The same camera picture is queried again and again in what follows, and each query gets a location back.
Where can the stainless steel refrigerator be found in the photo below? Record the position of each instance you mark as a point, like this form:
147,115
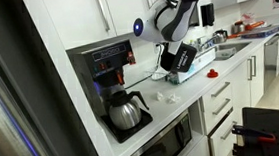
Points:
14,98

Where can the white upper cabinet door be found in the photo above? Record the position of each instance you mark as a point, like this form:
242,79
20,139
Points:
124,9
74,16

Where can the steel kitchen sink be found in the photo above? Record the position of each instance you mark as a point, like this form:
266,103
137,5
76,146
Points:
234,46

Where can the pink plastic bag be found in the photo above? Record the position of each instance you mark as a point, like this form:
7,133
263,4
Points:
248,17

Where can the flat blue box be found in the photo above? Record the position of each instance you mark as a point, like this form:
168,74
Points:
263,32

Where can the built-in steel microwave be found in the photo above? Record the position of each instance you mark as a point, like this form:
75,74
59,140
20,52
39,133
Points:
158,143

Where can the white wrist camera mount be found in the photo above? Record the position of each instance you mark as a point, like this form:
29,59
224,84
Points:
175,47

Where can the red round knob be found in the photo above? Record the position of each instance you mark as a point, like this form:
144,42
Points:
212,73

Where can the black landfill only bin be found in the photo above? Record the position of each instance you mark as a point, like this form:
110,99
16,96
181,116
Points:
186,59

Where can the chrome sink faucet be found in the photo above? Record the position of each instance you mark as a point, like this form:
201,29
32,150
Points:
207,43

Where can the black overhead device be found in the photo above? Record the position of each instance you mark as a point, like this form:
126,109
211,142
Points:
273,124

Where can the black red bar clamp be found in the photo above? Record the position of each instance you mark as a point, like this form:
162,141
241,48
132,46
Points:
251,133

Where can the orange plastic item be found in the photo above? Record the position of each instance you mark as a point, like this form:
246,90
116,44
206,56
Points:
255,25

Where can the crumpled white paper ball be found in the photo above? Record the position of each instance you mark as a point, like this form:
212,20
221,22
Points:
160,96
173,98

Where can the black soap dispenser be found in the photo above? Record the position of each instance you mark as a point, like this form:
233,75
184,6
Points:
207,14

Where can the white plastic drainboard tray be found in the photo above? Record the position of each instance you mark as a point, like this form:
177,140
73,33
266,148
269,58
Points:
202,63

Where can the steel pot with red lid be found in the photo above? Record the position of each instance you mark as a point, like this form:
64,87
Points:
238,27

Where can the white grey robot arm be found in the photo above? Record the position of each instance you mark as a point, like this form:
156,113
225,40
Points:
162,22

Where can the black steel coffee maker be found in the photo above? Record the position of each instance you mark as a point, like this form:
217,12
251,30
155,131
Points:
89,75

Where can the white base cabinet door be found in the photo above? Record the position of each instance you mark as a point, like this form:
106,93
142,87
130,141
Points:
259,75
240,90

